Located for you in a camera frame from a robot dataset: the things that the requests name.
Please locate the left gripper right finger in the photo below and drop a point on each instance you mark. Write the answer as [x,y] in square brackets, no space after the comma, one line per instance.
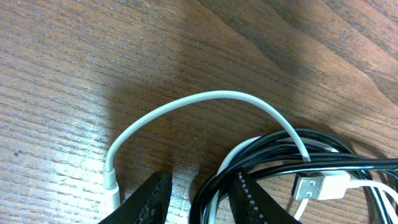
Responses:
[251,204]

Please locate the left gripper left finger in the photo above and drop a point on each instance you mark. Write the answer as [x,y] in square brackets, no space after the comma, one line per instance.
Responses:
[148,204]

